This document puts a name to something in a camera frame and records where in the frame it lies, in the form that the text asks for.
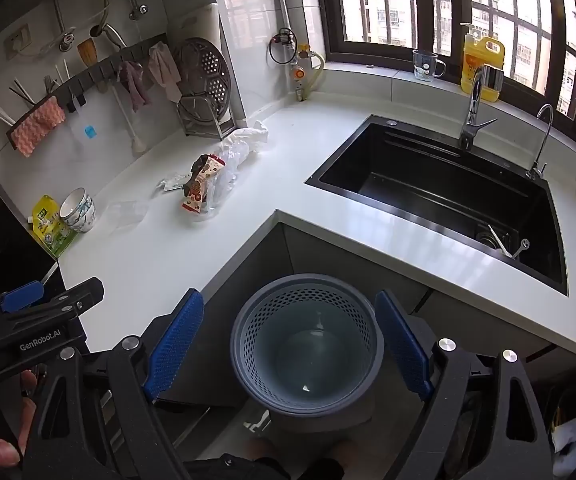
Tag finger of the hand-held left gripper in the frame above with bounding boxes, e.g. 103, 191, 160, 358
32, 276, 105, 323
0, 280, 46, 319

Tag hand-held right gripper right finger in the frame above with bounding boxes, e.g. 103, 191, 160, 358
374, 290, 559, 480

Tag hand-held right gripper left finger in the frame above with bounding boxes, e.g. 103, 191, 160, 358
22, 288, 205, 480

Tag grey perforated waste basket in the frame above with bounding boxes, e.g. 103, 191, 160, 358
230, 273, 385, 433

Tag green yellow refill pouch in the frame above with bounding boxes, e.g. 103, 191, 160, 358
29, 194, 77, 259

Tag small clear wrapper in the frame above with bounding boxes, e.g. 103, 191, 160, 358
156, 172, 191, 194

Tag black kitchen sink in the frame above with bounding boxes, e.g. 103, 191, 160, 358
304, 114, 569, 297

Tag red white snack wrapper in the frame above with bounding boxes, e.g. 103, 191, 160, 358
181, 154, 227, 215

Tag white dish brush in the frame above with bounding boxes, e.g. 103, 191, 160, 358
110, 85, 148, 156

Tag pink striped sponge cloth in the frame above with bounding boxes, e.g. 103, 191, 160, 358
10, 96, 67, 157

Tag clear plastic bag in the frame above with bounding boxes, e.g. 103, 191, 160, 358
202, 139, 255, 222

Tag metal plate rack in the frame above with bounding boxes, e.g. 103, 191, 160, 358
175, 94, 237, 142

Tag dark chopsticks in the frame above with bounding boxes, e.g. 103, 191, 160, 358
10, 77, 35, 109

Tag purple cloth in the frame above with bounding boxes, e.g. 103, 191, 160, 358
118, 60, 149, 112

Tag thin chrome gooseneck tap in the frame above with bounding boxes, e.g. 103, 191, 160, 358
525, 104, 555, 181

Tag crumpled white plastic bag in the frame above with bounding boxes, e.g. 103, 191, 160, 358
223, 120, 269, 161

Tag chrome kitchen faucet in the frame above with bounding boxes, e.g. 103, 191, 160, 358
458, 65, 505, 152

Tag metal honeycomb steamer plate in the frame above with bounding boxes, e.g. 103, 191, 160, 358
184, 72, 232, 125

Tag pale pink cloth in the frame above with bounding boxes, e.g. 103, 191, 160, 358
148, 42, 182, 104

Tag wooden spatula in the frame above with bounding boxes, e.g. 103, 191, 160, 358
77, 38, 100, 69

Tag metal ladle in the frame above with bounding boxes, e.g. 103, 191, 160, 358
90, 23, 128, 52

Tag dark perforated steamer plate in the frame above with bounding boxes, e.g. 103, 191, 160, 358
175, 36, 232, 92

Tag glass mug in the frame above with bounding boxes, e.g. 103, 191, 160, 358
412, 49, 447, 82

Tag white cutting board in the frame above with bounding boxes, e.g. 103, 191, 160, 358
168, 2, 247, 127

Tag yellow detergent bottle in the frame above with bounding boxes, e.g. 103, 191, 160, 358
460, 22, 506, 106

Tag gas pipe valve assembly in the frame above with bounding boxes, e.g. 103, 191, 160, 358
268, 0, 315, 103

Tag dark framed window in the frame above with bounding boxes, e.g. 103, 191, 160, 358
313, 0, 576, 143

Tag black wall rack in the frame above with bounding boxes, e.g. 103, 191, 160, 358
6, 33, 169, 152

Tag white wall socket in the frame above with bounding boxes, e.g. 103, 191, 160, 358
4, 23, 34, 57

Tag yellow gas hose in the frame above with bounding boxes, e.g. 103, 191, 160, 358
307, 52, 327, 101

